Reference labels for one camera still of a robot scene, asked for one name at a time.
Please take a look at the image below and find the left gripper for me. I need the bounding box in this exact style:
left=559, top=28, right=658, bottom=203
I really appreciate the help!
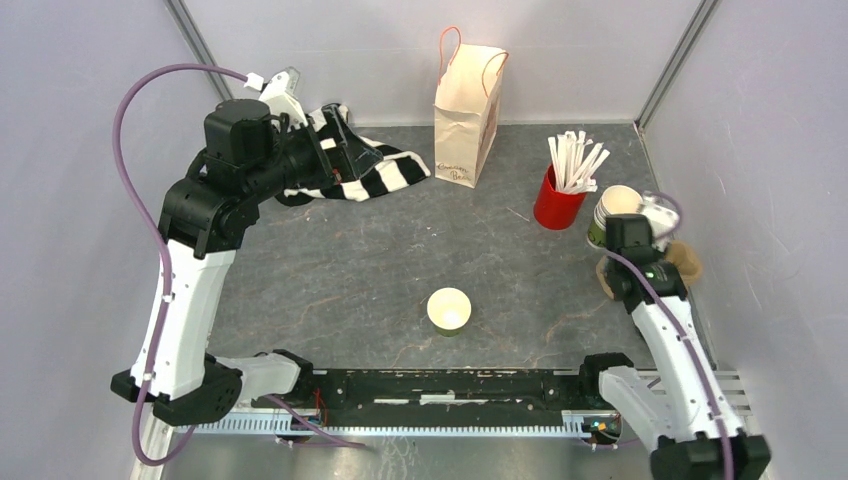
left=246, top=104, right=384, bottom=203

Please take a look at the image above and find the green paper coffee cup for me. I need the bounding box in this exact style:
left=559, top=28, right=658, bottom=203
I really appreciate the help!
left=426, top=287, right=472, bottom=337

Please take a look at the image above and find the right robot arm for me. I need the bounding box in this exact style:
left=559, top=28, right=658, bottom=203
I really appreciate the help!
left=577, top=213, right=771, bottom=479

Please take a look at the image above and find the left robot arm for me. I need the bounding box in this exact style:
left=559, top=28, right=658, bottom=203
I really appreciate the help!
left=111, top=99, right=382, bottom=427

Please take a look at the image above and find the paper takeout bag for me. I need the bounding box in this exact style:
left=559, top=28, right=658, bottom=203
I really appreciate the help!
left=434, top=26, right=509, bottom=188

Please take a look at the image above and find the red straw holder cup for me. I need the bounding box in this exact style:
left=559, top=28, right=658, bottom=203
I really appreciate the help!
left=533, top=166, right=587, bottom=231

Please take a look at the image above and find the white wrapped straws bundle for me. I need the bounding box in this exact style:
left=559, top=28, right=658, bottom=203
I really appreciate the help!
left=547, top=130, right=611, bottom=195

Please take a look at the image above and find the stack of paper cups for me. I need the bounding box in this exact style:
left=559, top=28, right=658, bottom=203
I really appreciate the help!
left=587, top=185, right=642, bottom=249

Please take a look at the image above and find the brown cardboard cup carrier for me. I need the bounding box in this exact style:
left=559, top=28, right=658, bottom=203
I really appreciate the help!
left=595, top=240, right=703, bottom=299

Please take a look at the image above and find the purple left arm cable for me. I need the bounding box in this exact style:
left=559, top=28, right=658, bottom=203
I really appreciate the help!
left=111, top=63, right=250, bottom=468

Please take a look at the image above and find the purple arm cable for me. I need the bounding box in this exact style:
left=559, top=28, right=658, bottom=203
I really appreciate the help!
left=111, top=63, right=250, bottom=468
left=599, top=192, right=737, bottom=480

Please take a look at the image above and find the metal cable duct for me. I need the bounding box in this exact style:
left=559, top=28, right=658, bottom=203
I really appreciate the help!
left=195, top=413, right=590, bottom=439

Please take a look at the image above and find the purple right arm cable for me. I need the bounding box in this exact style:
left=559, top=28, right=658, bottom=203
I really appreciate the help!
left=599, top=192, right=737, bottom=480

